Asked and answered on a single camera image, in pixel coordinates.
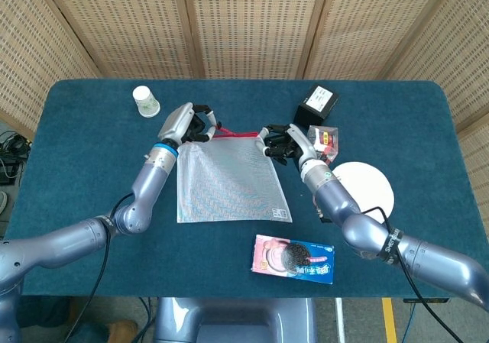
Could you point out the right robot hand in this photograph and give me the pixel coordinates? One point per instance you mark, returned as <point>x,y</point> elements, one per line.
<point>298,140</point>

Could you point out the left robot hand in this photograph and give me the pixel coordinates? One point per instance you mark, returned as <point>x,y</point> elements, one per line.
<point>175,123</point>

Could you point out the silver mesh zipper pouch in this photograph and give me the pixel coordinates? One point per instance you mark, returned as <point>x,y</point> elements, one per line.
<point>229,182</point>

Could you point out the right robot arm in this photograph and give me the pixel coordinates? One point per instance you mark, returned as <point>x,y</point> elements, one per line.
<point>420,255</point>

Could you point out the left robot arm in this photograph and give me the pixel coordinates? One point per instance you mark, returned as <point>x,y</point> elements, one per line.
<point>57,243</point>

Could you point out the clear plastic toy box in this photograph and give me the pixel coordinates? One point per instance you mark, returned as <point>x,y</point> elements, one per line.
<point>328,140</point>

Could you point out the white paper cup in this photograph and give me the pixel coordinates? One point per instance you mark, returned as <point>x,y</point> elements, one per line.
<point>146,101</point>

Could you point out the black cardboard box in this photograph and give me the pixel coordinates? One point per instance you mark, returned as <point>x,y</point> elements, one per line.
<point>319,104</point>

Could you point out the blue felt table cloth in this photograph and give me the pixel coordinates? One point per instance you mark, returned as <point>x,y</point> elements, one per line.
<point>229,98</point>

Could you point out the white paper plate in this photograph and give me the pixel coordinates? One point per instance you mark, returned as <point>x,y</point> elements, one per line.
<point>370,182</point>

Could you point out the Oreo cookie box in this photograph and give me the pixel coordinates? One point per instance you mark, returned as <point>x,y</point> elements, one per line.
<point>292,259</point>

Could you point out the woven bamboo folding screen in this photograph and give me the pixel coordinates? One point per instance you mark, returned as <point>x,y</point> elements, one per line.
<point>248,26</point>

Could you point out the white table leg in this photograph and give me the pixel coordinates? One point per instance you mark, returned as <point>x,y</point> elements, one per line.
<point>340,320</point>

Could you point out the grey robot torso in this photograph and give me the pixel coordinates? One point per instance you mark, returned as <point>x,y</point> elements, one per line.
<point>237,320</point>

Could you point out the brown shoe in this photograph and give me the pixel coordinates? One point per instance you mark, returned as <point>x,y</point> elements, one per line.
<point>122,331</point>

